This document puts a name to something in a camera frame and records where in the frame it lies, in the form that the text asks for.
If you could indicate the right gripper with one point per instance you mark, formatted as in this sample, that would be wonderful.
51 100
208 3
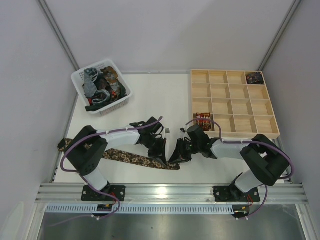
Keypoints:
184 147

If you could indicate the dark green tie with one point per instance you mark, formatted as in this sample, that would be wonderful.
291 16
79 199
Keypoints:
96 107

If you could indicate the brown orange patterned tie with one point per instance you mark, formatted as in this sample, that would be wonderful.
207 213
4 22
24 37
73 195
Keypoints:
112 77

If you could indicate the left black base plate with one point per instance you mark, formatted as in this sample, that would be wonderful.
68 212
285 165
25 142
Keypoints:
89 195

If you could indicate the wooden compartment tray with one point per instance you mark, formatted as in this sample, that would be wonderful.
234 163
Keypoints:
239 110

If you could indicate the white plastic basket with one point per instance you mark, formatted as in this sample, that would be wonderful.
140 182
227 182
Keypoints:
78 81

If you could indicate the white slotted cable duct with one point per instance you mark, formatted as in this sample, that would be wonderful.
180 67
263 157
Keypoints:
207 209

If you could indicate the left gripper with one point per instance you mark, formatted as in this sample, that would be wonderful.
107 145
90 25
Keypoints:
157 146

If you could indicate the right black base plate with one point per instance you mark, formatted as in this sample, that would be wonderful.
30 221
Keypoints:
230 193

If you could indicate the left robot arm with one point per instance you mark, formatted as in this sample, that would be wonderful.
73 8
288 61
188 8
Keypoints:
86 162

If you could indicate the rolled dark floral tie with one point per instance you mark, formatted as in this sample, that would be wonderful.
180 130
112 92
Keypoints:
255 78

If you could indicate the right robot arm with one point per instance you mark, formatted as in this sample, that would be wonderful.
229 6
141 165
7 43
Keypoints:
266 161

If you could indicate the grey patterned tie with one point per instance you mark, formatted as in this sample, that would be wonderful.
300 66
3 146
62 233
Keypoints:
96 87

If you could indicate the brown floral tie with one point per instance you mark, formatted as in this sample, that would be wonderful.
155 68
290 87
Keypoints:
123 157

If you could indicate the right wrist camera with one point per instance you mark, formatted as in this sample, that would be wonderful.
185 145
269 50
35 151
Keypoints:
197 133

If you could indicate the rolled red patterned tie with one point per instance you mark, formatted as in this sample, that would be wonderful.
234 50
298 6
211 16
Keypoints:
205 121

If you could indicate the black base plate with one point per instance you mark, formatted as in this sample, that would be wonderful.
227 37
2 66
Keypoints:
230 193
89 195

